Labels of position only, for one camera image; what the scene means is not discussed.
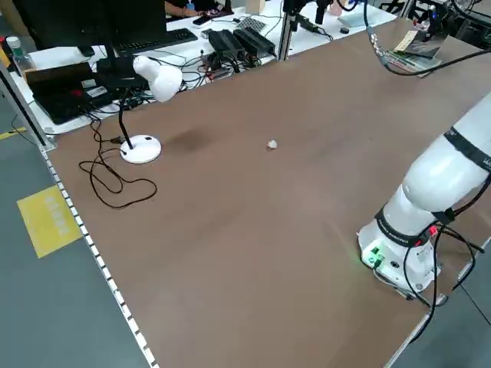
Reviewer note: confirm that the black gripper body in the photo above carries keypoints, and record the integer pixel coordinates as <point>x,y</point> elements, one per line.
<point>433,27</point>

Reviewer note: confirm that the green and white book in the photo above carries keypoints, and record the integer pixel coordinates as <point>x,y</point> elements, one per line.
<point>410,64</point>

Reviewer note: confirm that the black computer monitor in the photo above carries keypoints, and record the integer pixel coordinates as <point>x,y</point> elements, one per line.
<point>96,23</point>

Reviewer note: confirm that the aluminium frame post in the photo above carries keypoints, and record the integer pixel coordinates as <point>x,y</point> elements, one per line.
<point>284,46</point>
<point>22,103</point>

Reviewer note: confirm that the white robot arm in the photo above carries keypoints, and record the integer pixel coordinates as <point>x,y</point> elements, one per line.
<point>433,180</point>

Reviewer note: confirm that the yellow floor sticker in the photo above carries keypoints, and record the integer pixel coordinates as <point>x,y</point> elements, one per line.
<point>48,222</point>

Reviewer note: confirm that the clear blue pen cup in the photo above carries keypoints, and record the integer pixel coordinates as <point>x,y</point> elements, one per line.
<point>420,23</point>

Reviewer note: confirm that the black keyboard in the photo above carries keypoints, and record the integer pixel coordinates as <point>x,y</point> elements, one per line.
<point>153,40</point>

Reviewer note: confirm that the black smartphone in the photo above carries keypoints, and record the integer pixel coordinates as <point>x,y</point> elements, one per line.
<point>201,20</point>

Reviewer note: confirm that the black laptop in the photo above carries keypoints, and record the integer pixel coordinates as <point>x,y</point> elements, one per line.
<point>65,92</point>

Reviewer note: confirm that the yellow emergency stop box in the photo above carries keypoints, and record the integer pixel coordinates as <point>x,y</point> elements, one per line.
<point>3,53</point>

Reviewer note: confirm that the person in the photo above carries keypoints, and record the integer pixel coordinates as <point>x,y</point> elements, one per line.
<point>174,5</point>

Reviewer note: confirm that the clear plastic bottle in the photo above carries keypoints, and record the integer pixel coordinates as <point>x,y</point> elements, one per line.
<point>17,51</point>

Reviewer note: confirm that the black USB hub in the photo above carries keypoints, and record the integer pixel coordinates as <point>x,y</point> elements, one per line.
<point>218,63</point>

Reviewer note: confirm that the small crumpled paper piece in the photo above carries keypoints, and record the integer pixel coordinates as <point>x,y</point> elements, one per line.
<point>272,144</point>

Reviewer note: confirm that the white segmented edge strip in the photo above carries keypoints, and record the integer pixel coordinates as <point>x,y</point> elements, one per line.
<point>103,266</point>

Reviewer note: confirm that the white desk lamp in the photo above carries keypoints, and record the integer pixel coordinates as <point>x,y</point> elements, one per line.
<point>159,78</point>

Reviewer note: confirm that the wooden block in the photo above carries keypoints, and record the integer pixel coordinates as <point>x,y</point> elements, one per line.
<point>256,5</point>

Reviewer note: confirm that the grey perforated plate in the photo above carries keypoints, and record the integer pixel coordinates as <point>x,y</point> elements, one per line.
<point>251,23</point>

